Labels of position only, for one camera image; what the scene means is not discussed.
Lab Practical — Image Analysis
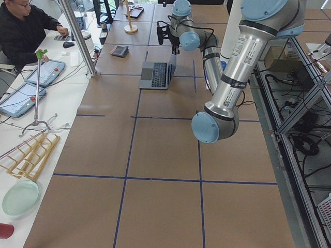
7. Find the black computer mouse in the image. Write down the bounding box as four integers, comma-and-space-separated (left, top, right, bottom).
63, 41, 75, 49

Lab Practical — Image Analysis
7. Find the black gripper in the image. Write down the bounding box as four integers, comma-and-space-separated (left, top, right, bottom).
169, 34, 180, 54

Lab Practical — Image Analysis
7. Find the pale green plate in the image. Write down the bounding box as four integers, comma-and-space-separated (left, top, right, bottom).
2, 180, 40, 218

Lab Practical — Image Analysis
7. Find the seated person in black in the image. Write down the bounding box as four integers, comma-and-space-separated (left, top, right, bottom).
1, 1, 69, 69

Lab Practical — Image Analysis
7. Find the wooden mug tree stand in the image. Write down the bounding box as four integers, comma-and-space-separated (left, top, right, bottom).
123, 0, 138, 34

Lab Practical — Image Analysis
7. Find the aluminium frame post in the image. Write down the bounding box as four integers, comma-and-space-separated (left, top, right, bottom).
59, 0, 97, 77

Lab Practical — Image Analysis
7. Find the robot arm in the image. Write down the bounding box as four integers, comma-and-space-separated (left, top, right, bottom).
168, 1, 223, 94
191, 1, 306, 143

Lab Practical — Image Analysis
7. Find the folded grey cloth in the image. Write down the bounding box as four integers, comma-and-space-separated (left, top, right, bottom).
110, 45, 129, 58

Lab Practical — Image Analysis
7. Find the black camera cable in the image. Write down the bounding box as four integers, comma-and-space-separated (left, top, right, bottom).
167, 14, 215, 39

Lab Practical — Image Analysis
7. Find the red cup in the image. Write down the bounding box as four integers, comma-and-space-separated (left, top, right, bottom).
0, 223, 14, 239

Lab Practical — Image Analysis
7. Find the green handled reacher grabber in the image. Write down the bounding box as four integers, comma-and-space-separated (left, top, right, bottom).
18, 49, 70, 137

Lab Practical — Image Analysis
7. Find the lower teach pendant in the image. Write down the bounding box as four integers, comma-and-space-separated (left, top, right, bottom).
1, 82, 47, 118

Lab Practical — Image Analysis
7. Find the wooden dish rack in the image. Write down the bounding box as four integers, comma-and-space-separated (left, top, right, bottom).
1, 132, 61, 182

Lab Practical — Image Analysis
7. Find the teach pendant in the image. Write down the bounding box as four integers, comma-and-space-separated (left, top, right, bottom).
1, 82, 47, 118
24, 59, 66, 87

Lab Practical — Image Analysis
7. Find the metal cup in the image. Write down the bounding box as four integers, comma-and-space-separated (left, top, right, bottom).
100, 22, 108, 32

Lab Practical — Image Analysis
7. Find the white plastic basket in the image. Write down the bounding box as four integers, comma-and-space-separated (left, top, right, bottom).
318, 195, 331, 232

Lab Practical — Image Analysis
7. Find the dark framed tray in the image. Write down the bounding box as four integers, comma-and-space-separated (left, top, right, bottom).
129, 7, 144, 19

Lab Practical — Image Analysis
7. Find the upper teach pendant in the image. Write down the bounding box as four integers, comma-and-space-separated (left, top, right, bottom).
24, 59, 66, 87

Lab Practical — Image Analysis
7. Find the silver grey laptop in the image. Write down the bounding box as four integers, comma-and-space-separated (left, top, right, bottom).
139, 55, 177, 90

